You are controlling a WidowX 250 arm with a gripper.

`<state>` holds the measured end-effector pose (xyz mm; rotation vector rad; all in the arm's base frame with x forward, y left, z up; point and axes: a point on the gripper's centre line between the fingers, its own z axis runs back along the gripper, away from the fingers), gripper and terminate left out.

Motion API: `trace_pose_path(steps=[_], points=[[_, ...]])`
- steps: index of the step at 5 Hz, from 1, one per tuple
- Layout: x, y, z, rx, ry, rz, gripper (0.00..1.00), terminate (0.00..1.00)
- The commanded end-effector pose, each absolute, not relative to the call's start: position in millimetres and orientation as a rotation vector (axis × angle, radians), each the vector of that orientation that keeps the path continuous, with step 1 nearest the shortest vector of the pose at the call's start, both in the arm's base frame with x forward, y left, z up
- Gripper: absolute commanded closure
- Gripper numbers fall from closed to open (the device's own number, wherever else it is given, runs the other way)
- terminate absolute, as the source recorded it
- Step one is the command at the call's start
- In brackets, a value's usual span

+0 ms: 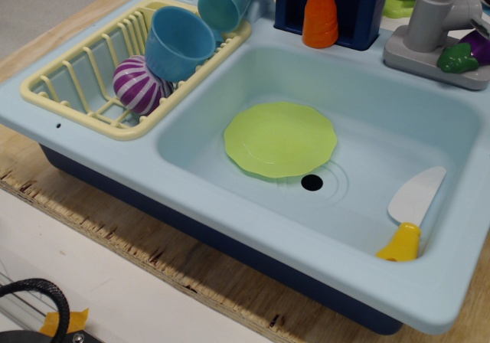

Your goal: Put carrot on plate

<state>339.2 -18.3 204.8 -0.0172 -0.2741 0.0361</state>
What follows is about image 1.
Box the orange toy carrot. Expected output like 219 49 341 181
302 0 339 49

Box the light green plastic plate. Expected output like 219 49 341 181
224 102 338 178

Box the light blue toy sink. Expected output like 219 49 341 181
1 0 489 335

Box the purple white striped ball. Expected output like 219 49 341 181
113 55 174 116

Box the plywood base board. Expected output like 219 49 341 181
1 0 489 342

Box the blue plastic cup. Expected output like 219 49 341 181
145 6 216 83

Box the cream dish drying rack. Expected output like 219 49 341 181
20 0 252 140

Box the teal plastic cup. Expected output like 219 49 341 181
198 0 251 32

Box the dark blue utensil holder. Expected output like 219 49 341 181
274 0 385 51

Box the grey toy faucet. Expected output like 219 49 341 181
383 0 489 90

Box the green toy piece background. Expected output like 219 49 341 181
383 0 416 19

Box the yellow masking tape piece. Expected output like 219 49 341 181
39 309 90 338

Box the purple toy eggplant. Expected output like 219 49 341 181
437 31 489 74

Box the toy knife yellow handle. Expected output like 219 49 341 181
376 166 446 262

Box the black braided cable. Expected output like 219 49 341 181
0 278 71 338

